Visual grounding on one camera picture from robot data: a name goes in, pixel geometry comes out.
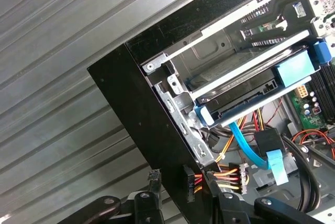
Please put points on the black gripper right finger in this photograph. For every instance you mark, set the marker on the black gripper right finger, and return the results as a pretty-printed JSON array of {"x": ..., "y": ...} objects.
[{"x": 233, "y": 208}]

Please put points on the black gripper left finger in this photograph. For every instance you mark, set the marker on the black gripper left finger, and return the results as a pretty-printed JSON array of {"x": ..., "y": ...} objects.
[{"x": 146, "y": 208}]

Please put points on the hard disk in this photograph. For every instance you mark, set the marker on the hard disk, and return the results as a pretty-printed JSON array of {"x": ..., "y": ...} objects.
[{"x": 293, "y": 69}]

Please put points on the metal disk bay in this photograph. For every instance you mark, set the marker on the metal disk bay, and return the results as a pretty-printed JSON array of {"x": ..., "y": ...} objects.
[{"x": 209, "y": 51}]

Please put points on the black open PC case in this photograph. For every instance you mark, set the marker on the black open PC case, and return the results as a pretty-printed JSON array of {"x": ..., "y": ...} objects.
[{"x": 146, "y": 103}]

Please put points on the green motherboard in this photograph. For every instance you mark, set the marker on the green motherboard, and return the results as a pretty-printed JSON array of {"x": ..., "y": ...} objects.
[{"x": 308, "y": 119}]

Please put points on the black RAM slot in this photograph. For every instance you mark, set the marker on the black RAM slot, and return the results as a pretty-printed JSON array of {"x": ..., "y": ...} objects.
[
  {"x": 328, "y": 88},
  {"x": 318, "y": 95}
]

